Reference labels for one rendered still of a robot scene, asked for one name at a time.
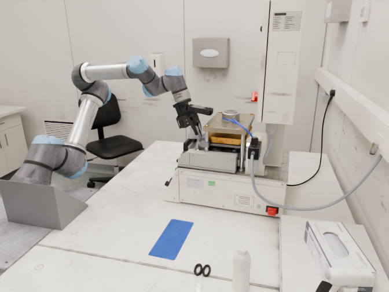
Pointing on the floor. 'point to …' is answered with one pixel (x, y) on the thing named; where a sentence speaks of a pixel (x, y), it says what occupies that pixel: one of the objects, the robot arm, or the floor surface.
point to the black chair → (99, 146)
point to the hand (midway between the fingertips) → (201, 139)
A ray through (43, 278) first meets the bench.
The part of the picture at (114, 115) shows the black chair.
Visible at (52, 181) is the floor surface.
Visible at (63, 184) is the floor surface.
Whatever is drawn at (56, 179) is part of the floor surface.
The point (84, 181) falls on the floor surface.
